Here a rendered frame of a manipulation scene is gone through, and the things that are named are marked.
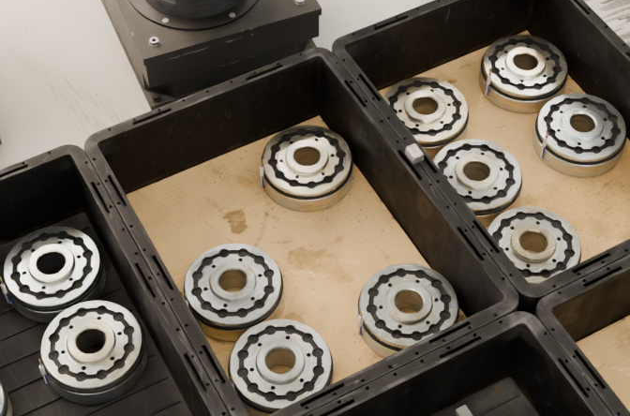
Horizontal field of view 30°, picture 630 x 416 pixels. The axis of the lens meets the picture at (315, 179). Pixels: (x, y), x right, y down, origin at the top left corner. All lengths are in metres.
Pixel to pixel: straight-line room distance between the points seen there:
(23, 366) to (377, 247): 0.39
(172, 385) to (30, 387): 0.14
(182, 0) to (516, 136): 0.47
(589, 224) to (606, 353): 0.16
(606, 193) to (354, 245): 0.29
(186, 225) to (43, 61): 0.46
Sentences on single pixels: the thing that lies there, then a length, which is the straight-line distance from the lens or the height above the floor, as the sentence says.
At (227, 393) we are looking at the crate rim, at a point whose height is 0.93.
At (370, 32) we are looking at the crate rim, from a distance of 1.36.
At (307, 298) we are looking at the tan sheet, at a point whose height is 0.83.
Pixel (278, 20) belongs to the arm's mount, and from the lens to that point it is 1.56.
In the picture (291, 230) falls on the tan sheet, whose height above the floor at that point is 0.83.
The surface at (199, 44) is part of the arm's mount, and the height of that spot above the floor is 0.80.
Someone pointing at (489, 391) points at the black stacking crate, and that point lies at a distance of 1.21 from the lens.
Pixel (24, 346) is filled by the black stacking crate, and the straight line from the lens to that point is 1.26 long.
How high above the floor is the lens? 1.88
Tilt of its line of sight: 52 degrees down
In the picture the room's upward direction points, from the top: straight up
